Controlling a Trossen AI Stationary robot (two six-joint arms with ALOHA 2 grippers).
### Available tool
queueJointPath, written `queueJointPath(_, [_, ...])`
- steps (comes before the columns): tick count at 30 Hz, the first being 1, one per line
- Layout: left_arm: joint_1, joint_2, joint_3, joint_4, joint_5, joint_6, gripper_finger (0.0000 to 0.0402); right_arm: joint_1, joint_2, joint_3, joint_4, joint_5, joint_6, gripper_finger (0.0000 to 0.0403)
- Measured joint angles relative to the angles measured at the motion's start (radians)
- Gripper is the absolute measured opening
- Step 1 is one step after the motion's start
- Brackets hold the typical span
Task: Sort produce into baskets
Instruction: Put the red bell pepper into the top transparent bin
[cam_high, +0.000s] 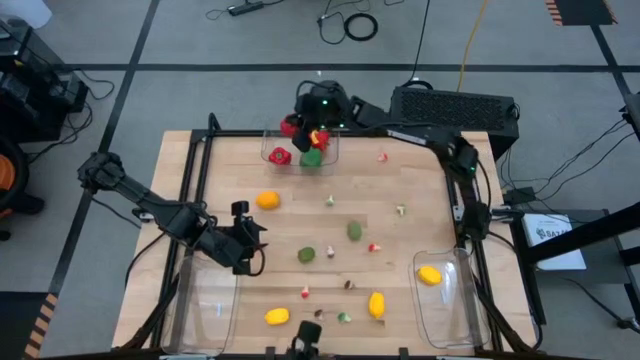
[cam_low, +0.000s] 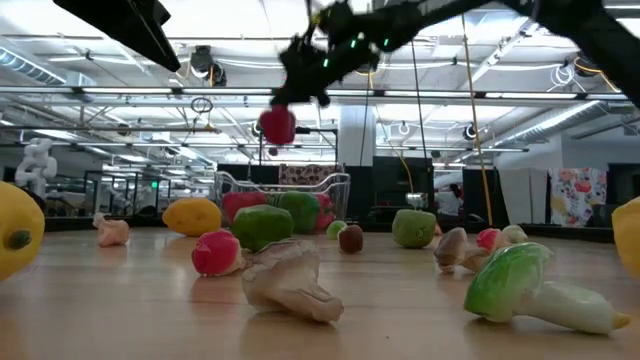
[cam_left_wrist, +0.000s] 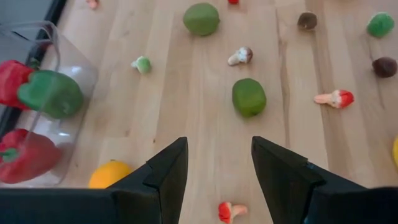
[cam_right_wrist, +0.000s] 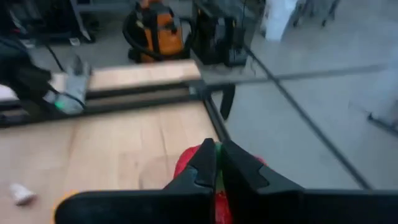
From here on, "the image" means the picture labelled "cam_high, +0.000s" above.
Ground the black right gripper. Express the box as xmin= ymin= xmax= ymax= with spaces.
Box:
xmin=293 ymin=79 xmax=354 ymax=154

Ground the long black cable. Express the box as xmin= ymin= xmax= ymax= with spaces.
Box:
xmin=403 ymin=0 xmax=434 ymax=91

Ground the black power adapter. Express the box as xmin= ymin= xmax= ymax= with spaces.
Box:
xmin=502 ymin=186 xmax=539 ymax=207

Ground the white rounded object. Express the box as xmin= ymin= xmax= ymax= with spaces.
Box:
xmin=0 ymin=0 xmax=54 ymax=30

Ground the black computer case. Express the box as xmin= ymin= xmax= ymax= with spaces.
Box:
xmin=388 ymin=84 xmax=521 ymax=161

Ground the hazard striped black mat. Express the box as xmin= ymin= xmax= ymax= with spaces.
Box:
xmin=0 ymin=291 xmax=60 ymax=360
xmin=543 ymin=0 xmax=617 ymax=27

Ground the coiled black cable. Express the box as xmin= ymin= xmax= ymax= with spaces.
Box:
xmin=343 ymin=12 xmax=379 ymax=43

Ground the black and orange machine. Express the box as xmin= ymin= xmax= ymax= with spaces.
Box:
xmin=0 ymin=134 xmax=47 ymax=242

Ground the large red toy bell pepper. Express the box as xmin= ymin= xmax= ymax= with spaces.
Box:
xmin=309 ymin=128 xmax=332 ymax=153

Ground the green toy bell pepper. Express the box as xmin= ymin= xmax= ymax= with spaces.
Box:
xmin=299 ymin=148 xmax=324 ymax=170

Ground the black equipment cart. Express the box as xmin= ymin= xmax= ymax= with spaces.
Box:
xmin=0 ymin=19 xmax=90 ymax=144

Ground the clear plastic bin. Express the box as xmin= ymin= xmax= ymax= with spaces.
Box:
xmin=259 ymin=124 xmax=340 ymax=177
xmin=407 ymin=248 xmax=494 ymax=351
xmin=160 ymin=255 xmax=240 ymax=357

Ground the left gripper black cable loop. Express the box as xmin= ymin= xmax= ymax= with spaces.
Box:
xmin=247 ymin=247 xmax=267 ymax=277

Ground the yellow toy lemon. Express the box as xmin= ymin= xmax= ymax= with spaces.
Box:
xmin=263 ymin=307 xmax=291 ymax=327
xmin=417 ymin=265 xmax=444 ymax=287
xmin=367 ymin=291 xmax=386 ymax=321

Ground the small red toy bell pepper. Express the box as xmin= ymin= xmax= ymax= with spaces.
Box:
xmin=268 ymin=146 xmax=293 ymax=167

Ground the orange toy lemon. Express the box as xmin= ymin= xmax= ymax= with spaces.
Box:
xmin=255 ymin=191 xmax=281 ymax=211

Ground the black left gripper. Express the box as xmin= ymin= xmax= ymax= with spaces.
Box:
xmin=199 ymin=200 xmax=269 ymax=276

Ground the white paper sign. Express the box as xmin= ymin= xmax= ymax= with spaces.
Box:
xmin=522 ymin=213 xmax=587 ymax=271

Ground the yellow cable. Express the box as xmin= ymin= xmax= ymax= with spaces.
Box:
xmin=455 ymin=0 xmax=490 ymax=92

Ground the black power strip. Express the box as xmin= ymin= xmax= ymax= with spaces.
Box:
xmin=227 ymin=0 xmax=265 ymax=17

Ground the black metal stand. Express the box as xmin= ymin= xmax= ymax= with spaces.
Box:
xmin=510 ymin=199 xmax=640 ymax=334

